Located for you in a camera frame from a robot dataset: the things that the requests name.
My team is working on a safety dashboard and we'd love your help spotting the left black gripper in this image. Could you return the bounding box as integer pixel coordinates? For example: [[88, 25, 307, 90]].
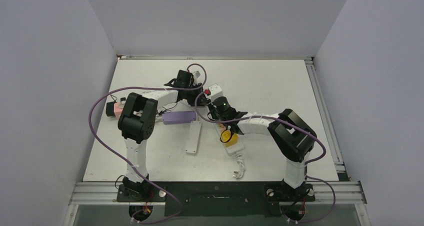
[[183, 83, 207, 108]]

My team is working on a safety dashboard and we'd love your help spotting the white multi-socket power strip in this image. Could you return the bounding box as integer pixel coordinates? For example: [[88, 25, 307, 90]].
[[207, 112, 245, 156]]

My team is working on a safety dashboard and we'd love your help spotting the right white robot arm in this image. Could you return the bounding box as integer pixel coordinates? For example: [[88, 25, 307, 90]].
[[207, 96, 316, 200]]

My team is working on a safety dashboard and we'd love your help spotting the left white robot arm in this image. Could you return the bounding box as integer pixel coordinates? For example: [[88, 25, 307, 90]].
[[118, 70, 206, 201]]

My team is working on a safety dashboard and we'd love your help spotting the yellow cube plug adapter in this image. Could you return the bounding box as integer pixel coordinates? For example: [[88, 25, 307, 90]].
[[219, 129, 238, 148]]

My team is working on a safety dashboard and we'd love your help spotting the pink cube socket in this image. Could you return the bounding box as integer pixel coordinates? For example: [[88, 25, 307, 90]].
[[113, 102, 125, 119]]

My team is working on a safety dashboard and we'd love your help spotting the white flat power strip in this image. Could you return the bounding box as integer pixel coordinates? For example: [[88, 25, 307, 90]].
[[185, 121, 202, 155]]

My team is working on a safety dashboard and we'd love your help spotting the purple power strip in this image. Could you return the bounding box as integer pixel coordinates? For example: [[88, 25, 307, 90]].
[[162, 111, 197, 125]]

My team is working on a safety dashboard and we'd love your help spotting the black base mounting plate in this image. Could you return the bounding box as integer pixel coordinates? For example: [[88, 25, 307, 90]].
[[116, 181, 316, 217]]

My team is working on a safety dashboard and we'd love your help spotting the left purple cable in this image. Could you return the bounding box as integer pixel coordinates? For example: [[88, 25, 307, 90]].
[[88, 63, 208, 225]]

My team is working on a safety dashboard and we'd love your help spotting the purple cable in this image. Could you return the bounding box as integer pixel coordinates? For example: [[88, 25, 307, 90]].
[[88, 63, 208, 225], [194, 91, 337, 225]]

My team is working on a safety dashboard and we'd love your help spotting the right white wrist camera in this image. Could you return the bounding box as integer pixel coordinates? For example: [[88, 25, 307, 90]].
[[205, 83, 224, 102]]

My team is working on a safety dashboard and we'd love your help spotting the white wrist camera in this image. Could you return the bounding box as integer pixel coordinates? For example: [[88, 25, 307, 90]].
[[191, 70, 201, 85], [205, 83, 224, 102]]

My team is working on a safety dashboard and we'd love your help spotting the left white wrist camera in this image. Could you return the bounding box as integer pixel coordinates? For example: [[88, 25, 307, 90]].
[[191, 70, 201, 85]]

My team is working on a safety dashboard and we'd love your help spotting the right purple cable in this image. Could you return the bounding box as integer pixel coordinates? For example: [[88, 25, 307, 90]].
[[194, 91, 337, 225]]

